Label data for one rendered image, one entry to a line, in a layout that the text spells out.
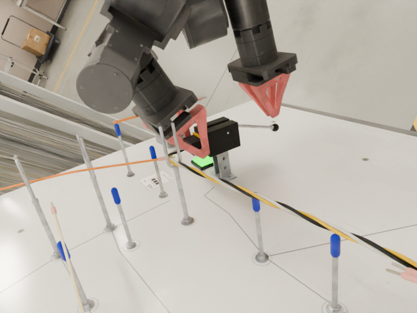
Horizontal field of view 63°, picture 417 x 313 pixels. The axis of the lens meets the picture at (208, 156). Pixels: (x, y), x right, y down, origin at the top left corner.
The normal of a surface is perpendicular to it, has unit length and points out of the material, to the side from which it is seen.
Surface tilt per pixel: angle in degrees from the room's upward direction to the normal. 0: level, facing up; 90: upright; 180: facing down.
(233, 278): 50
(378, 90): 0
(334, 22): 0
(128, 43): 81
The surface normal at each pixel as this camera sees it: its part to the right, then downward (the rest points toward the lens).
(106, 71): 0.01, 0.63
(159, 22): -0.12, 0.78
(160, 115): -0.50, -0.67
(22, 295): -0.15, -0.89
